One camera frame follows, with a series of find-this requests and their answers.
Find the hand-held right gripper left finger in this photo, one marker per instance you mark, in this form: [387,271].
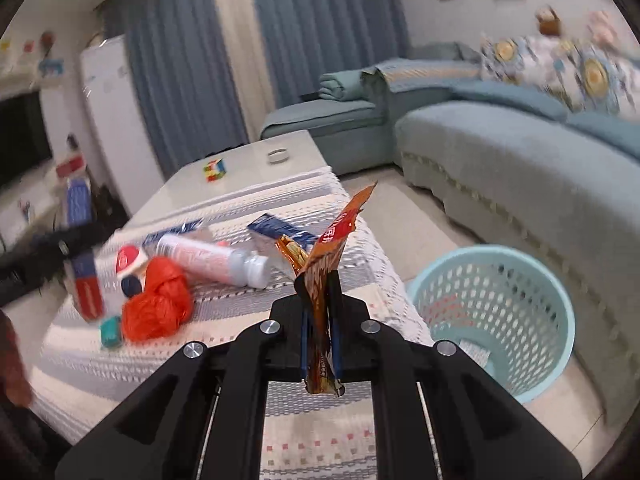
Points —
[304,345]

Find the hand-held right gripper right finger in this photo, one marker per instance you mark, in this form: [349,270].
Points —
[337,350]

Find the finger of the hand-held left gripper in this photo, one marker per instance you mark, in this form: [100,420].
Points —
[90,237]

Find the long red and blue box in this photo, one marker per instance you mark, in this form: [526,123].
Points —
[90,290]

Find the orange snack wrapper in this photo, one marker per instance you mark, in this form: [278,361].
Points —
[320,270]

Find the orange plastic bag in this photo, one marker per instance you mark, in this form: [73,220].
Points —
[157,300]

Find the light blue plastic basket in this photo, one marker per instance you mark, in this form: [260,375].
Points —
[542,380]

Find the flat blue and white box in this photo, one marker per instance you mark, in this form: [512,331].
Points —
[170,234]

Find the striped woven tablecloth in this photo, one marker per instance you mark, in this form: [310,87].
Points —
[320,435]

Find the small teal packet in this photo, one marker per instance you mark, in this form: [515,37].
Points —
[111,332]

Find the blue and white carton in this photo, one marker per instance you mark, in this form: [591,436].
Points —
[282,232]

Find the black television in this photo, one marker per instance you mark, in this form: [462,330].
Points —
[20,140]

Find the white refrigerator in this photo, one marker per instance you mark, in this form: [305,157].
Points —
[120,120]

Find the white bottle with pink label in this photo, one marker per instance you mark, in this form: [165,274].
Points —
[210,260]

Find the white paper scrap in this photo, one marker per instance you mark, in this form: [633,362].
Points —
[474,352]

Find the colourful puzzle cube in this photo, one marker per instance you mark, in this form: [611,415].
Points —
[213,170]

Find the blue curtain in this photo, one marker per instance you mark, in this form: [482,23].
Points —
[175,60]
[325,25]

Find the blue grey sectional sofa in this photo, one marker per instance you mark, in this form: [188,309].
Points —
[500,160]

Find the white sheer curtain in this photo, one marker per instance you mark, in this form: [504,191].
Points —
[240,35]

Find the folded teal blanket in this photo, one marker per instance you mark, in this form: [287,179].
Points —
[342,87]

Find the blue sofa cover cloth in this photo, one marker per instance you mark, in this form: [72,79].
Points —
[425,72]

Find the floral cushion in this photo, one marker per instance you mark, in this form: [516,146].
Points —
[515,57]
[595,77]

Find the brown plush toy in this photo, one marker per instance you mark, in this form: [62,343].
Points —
[548,20]

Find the pink plush toy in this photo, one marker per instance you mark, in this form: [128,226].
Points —
[603,27]

